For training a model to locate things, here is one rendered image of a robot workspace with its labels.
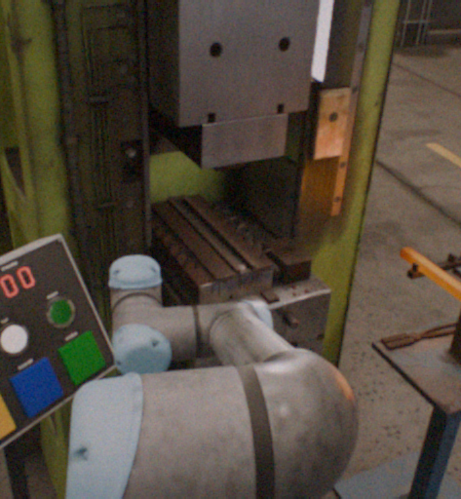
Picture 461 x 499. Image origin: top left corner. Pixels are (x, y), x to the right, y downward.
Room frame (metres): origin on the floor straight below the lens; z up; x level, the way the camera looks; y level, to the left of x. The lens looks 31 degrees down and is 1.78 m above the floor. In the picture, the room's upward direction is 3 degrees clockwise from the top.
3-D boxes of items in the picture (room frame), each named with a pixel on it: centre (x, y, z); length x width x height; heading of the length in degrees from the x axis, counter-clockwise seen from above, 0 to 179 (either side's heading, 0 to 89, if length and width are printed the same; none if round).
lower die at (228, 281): (1.41, 0.07, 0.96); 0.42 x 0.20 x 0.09; 29
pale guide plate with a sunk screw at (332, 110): (1.49, -0.24, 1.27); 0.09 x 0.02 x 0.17; 119
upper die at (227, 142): (1.41, 0.07, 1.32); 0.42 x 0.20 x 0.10; 29
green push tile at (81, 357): (0.89, 0.26, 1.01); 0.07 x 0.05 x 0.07; 144
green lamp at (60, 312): (0.91, 0.30, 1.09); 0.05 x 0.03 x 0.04; 119
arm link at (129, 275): (0.77, 0.13, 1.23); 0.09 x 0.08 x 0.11; 12
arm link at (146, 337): (0.68, 0.10, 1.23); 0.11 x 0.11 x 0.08; 12
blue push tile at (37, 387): (0.80, 0.32, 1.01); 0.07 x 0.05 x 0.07; 144
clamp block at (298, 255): (1.36, -0.16, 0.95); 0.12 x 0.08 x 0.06; 29
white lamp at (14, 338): (0.83, 0.36, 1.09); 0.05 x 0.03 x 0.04; 119
